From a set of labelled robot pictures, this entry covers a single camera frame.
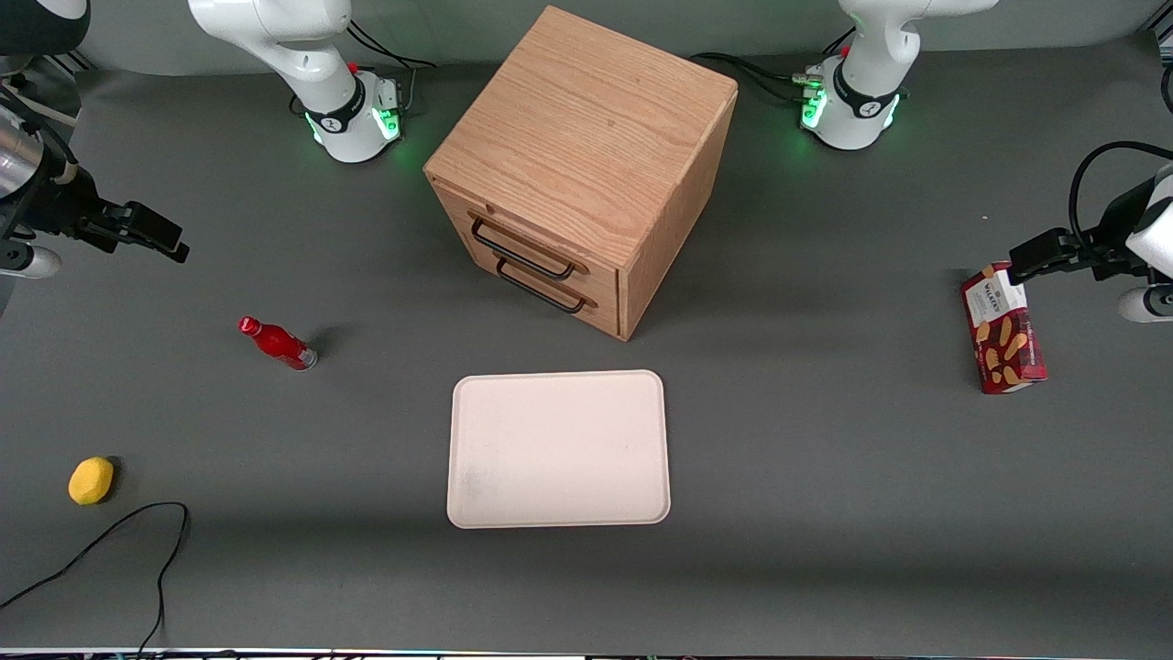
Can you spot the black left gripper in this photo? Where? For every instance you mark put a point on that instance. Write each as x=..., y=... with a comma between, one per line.
x=1112, y=225

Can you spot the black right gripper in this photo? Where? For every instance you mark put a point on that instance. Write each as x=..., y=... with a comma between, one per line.
x=57, y=203

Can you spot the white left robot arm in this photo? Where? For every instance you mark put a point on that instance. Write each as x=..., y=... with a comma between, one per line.
x=866, y=73

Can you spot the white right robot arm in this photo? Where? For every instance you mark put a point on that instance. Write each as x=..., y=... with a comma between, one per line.
x=302, y=46

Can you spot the wooden oak drawer cabinet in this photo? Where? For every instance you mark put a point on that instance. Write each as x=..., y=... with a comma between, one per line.
x=596, y=128

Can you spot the red tartan shortbread box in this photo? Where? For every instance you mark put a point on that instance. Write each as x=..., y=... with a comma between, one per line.
x=1006, y=339

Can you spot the red bottle with red cap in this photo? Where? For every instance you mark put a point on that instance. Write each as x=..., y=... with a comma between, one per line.
x=279, y=345

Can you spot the yellow lemon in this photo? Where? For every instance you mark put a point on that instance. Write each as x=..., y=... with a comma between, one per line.
x=91, y=481

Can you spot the cream rectangular plastic tray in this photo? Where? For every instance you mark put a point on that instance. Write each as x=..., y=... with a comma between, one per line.
x=559, y=449

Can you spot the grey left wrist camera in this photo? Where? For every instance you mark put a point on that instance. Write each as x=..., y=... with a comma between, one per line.
x=1145, y=304

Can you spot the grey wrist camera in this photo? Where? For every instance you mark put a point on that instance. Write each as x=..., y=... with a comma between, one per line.
x=1145, y=304
x=33, y=262

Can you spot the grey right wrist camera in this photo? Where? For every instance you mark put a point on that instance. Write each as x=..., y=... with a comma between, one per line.
x=33, y=262

